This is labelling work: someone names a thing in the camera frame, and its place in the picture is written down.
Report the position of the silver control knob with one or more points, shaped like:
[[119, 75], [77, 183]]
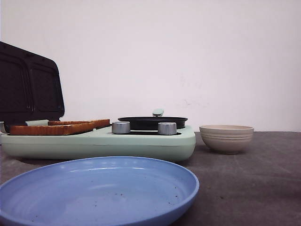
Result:
[[120, 127], [167, 128]]

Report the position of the mint green sandwich maker lid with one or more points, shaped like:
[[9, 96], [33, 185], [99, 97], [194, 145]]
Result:
[[30, 87]]

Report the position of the blue plastic plate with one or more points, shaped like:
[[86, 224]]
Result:
[[103, 191]]

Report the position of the silver left control knob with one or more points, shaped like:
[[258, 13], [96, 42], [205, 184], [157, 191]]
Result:
[[120, 127]]

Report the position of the silver right control knob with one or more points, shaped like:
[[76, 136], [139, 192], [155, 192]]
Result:
[[167, 128]]

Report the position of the white toast bread slice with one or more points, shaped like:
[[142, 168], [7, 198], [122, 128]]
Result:
[[55, 130], [97, 123]]

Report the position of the black round frying pan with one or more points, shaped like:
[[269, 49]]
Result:
[[151, 122]]

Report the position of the cream ribbed ceramic bowl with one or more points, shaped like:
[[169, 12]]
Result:
[[227, 139]]

